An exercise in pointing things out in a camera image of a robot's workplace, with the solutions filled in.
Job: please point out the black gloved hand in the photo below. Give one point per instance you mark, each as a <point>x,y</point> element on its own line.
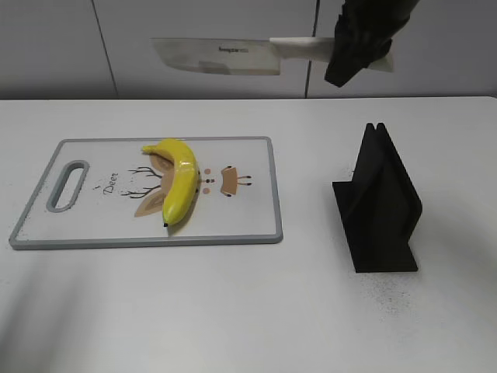
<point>363,35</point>

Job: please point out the cleaver knife with white handle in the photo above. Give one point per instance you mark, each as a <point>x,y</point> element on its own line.
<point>239,57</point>

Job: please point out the yellow plastic banana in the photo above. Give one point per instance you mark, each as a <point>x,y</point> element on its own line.
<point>185,179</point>

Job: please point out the black knife stand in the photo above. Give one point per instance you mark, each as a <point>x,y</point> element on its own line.
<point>379,207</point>

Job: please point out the white grey-rimmed cutting board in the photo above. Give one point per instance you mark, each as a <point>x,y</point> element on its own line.
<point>106,193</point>

